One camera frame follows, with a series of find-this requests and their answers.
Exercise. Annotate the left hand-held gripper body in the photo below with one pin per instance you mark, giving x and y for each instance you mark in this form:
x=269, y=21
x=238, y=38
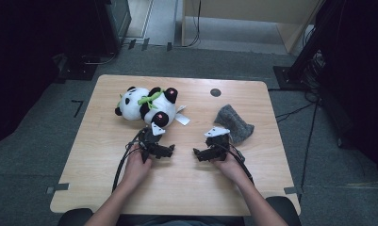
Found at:
x=147, y=141

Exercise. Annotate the black monitor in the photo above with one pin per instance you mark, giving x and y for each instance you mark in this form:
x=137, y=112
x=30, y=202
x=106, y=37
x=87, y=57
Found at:
x=114, y=25

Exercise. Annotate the dark curtain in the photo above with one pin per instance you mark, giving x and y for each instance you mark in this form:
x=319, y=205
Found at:
x=362, y=78
x=26, y=62

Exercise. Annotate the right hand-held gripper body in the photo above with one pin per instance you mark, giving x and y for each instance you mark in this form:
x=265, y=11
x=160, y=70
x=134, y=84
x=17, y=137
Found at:
x=219, y=144

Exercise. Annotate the person's right hand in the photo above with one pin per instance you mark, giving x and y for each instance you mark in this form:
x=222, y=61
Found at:
x=233, y=168

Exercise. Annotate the black metal stand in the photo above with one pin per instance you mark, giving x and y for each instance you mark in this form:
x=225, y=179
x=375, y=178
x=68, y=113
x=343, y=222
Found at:
x=306, y=59

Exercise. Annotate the panda plush toy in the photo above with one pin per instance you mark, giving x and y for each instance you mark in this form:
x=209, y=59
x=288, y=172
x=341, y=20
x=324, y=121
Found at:
x=131, y=106

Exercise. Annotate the grey cloth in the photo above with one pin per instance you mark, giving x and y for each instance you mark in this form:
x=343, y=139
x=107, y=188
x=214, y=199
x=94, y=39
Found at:
x=233, y=121

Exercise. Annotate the black angled floor tape mark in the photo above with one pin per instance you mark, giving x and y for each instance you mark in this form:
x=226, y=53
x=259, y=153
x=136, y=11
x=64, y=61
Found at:
x=79, y=108

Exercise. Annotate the black flat stand base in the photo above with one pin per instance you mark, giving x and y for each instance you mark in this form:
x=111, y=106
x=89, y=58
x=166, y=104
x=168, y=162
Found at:
x=78, y=70

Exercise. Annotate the black table grommet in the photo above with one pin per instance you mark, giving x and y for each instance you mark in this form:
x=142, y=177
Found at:
x=215, y=92

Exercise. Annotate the person's left hand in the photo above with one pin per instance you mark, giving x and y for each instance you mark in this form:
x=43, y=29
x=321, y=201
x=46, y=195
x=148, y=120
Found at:
x=134, y=171

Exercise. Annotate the black chair armrest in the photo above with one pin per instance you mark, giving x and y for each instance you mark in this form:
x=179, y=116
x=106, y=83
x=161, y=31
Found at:
x=72, y=218
x=288, y=210

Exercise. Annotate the light wooden furniture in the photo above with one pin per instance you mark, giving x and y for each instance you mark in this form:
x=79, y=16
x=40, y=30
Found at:
x=249, y=9

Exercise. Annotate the person's dark clothing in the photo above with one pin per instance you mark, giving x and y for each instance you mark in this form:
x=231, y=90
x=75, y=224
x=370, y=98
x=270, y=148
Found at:
x=177, y=222

